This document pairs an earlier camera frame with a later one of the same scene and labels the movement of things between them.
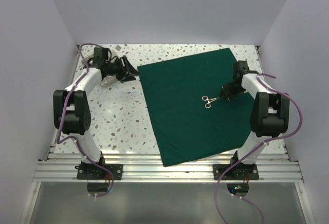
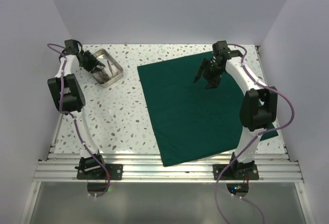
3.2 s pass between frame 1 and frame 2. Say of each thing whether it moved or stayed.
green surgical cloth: stayed
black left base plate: stayed
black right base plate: stayed
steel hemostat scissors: moved
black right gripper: moved
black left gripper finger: moved
